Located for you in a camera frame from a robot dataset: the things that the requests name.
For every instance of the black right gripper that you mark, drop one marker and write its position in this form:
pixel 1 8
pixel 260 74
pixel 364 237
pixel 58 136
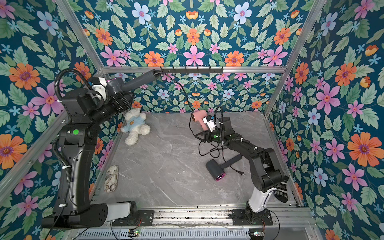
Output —
pixel 205 132

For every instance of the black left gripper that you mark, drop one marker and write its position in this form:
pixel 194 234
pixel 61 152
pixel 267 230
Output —
pixel 124 106

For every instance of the dark grey hair dryer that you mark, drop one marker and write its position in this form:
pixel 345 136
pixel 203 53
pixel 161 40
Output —
pixel 217 171
pixel 135 82

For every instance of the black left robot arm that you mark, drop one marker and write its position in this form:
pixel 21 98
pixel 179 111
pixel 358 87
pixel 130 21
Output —
pixel 74 147

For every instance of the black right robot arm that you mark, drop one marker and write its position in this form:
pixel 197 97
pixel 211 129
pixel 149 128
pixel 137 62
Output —
pixel 266 172

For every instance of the pink hair dryer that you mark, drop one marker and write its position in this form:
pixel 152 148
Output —
pixel 199 117

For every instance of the white teddy bear blue shirt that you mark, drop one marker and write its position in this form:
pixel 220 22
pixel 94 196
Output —
pixel 135 125

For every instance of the striped black white sock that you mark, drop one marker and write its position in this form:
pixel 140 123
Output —
pixel 281 192

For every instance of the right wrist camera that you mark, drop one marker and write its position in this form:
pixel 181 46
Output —
pixel 209 123

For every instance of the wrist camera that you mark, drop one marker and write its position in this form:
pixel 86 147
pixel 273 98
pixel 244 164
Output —
pixel 209 123
pixel 96 87

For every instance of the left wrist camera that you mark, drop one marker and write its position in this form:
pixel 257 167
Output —
pixel 96 87

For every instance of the black hook rail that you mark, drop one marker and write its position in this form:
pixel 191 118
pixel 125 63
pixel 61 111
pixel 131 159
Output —
pixel 190 70

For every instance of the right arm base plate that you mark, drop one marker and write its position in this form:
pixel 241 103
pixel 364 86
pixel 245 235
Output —
pixel 247 217

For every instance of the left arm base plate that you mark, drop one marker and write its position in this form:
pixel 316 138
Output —
pixel 141 218

